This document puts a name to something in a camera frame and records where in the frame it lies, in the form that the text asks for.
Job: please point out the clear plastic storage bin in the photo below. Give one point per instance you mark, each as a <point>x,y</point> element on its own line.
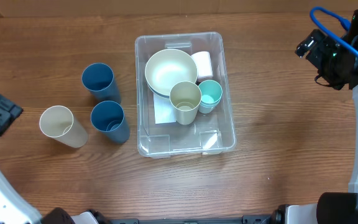
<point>210,133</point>

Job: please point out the light blue small cup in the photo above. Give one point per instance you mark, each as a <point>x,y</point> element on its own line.
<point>209,105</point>

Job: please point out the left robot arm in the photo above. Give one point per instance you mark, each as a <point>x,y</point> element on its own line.
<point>13,208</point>

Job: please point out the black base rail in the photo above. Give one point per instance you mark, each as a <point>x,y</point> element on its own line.
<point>245,219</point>

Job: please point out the beige tall cup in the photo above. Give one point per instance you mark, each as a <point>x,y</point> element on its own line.
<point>185,97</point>
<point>59,123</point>

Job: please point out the dark blue tall cup rear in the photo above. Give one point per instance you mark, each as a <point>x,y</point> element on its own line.
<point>99,80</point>

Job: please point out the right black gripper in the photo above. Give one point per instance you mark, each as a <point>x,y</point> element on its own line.
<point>337,82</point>

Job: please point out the white label in bin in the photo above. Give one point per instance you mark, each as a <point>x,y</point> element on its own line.
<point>163,110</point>

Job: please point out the pink small cup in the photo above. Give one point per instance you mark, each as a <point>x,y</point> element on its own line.
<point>204,66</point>

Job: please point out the dark blue tall cup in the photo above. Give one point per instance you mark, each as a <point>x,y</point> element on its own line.
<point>108,118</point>
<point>99,80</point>

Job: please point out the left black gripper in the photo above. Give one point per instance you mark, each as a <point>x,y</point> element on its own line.
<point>4,109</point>

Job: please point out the dark blue tall cup front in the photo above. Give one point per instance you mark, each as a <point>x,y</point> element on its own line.
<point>108,118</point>

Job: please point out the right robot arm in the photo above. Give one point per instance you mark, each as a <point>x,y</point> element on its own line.
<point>332,207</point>

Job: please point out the beige tall cup front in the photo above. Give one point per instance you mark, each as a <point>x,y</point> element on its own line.
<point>59,123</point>

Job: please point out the grey small cup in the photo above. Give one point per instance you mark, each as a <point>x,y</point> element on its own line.
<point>205,110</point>

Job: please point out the dark blue bowl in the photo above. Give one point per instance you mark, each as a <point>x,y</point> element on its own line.
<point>162,89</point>

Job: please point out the mint green small cup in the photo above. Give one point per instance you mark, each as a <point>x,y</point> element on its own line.
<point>211,91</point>

